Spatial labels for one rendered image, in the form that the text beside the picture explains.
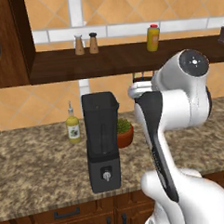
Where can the white-capped wooden shaker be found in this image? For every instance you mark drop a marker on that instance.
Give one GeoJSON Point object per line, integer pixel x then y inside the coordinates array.
{"type": "Point", "coordinates": [79, 45]}

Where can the black-capped wooden shaker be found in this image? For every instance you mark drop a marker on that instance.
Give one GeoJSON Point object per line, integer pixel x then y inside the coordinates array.
{"type": "Point", "coordinates": [93, 44]}

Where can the dark brown bottle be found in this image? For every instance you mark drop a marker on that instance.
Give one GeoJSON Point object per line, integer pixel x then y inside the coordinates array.
{"type": "Point", "coordinates": [223, 33]}

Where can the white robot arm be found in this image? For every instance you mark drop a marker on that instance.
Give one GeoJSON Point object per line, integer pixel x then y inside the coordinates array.
{"type": "Point", "coordinates": [182, 110]}

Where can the dark wooden wall shelf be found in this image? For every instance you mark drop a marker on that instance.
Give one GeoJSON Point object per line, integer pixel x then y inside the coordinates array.
{"type": "Point", "coordinates": [114, 61]}

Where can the yellow bottle with red cap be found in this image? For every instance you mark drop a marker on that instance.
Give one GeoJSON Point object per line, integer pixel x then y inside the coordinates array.
{"type": "Point", "coordinates": [153, 38]}

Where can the dark wooden wall cupboard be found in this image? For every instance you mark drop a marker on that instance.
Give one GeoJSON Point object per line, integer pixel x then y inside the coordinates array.
{"type": "Point", "coordinates": [11, 44]}

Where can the yellow-green oil bottle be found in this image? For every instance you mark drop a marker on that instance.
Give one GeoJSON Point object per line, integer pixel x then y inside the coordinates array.
{"type": "Point", "coordinates": [73, 128]}

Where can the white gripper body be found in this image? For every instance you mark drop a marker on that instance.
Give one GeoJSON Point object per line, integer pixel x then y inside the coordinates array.
{"type": "Point", "coordinates": [143, 85]}

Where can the green plant in terracotta pot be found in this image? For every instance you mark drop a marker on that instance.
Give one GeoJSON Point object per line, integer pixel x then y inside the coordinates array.
{"type": "Point", "coordinates": [125, 135]}

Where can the black blender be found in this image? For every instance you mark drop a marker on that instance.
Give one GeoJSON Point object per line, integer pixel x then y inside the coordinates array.
{"type": "Point", "coordinates": [102, 139]}

